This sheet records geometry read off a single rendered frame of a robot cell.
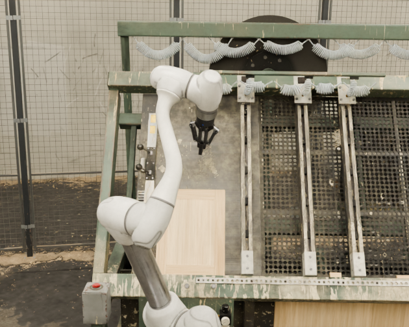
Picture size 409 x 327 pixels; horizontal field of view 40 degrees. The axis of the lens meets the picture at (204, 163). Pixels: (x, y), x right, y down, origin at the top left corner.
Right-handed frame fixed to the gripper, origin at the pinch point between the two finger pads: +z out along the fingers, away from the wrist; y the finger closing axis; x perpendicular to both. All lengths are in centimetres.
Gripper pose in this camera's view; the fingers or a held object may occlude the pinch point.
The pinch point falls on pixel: (201, 147)
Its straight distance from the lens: 243.9
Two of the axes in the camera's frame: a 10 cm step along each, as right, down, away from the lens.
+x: -2.6, 7.2, -6.4
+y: -9.6, -2.6, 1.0
